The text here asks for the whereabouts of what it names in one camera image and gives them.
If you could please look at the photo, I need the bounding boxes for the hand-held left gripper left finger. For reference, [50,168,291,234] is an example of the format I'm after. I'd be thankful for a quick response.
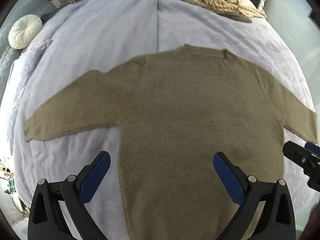
[27,151,111,240]

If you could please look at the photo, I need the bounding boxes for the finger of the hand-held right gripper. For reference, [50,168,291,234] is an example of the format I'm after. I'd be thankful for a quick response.
[304,142,320,155]
[283,141,312,173]

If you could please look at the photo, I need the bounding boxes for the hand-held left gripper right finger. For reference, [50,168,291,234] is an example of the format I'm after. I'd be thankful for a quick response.
[213,152,297,240]

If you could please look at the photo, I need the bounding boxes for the olive knit sweater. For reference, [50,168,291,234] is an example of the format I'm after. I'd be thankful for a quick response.
[24,44,319,240]

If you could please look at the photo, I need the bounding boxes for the cluttered bedside items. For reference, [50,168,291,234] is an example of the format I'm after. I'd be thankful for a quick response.
[0,156,19,207]

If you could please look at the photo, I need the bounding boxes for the black flat panel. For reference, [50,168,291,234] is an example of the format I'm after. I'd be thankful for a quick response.
[308,8,320,22]

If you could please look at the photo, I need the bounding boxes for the lavender smooth fleece blanket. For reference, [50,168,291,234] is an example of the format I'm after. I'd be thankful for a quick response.
[5,0,160,240]

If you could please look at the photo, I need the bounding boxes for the lavender embossed blanket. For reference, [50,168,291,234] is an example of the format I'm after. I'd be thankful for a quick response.
[157,0,317,205]

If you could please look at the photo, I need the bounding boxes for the round white pleated pillow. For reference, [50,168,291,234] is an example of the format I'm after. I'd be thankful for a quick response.
[8,15,43,50]

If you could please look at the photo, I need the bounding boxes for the beige knitted blanket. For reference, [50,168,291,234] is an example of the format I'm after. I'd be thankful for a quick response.
[199,0,266,22]

